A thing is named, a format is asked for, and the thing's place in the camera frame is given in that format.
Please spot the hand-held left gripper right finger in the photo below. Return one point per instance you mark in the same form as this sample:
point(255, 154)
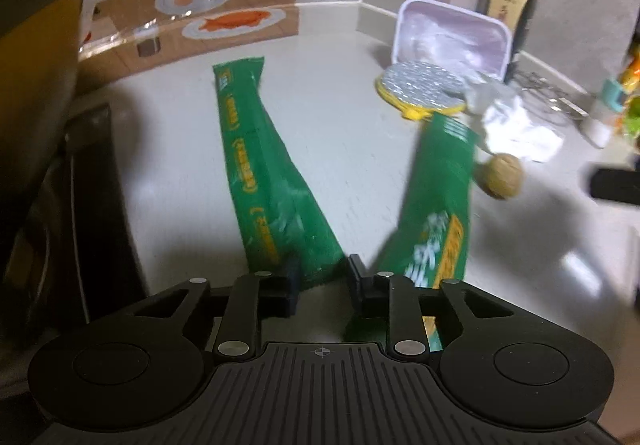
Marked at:
point(356, 282)

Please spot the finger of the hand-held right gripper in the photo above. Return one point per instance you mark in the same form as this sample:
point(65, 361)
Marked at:
point(615, 185)

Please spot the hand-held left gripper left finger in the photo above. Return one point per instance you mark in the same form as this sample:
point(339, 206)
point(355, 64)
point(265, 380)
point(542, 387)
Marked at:
point(294, 285)

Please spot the brown walnut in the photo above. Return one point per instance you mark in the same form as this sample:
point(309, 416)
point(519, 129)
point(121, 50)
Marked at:
point(502, 175)

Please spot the green snack packet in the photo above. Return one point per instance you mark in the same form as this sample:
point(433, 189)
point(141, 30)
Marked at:
point(440, 185)
point(250, 150)

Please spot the lavender plastic tray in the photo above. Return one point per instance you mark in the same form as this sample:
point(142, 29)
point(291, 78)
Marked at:
point(440, 30)

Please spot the plastic bag of greens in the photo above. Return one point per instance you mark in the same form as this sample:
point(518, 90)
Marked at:
point(632, 117)

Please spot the orange detergent bottle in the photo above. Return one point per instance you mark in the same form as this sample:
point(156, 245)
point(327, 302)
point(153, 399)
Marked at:
point(631, 72)

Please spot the crumpled white plastic wrap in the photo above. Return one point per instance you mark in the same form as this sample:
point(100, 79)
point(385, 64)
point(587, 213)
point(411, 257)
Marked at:
point(515, 125)

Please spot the dark soy sauce bottle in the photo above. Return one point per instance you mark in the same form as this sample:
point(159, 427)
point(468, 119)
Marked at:
point(510, 5)

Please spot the yellow-rimmed foil lid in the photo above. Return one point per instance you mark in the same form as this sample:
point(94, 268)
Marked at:
point(420, 82)

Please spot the black gas stove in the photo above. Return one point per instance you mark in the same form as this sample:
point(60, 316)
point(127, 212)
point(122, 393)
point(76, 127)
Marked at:
point(75, 200)

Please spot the large yellow-green pot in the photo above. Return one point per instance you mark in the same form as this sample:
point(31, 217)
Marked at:
point(35, 50)

